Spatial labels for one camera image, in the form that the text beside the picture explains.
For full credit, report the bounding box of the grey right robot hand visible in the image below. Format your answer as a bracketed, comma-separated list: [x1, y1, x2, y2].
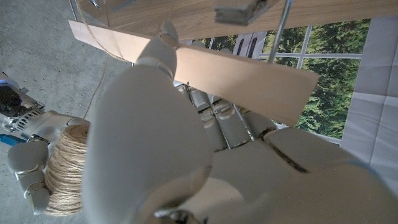
[6, 108, 91, 216]

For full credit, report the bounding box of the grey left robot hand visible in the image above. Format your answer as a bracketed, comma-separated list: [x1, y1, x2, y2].
[82, 20, 398, 224]

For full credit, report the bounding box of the jute twine spool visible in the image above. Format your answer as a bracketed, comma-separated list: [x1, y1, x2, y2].
[44, 124, 91, 217]

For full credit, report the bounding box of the wooden slat hanger with clips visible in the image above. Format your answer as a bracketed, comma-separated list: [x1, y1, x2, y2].
[68, 0, 320, 128]

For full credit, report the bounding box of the printed forest window backdrop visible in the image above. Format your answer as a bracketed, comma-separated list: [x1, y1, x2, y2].
[180, 17, 398, 187]

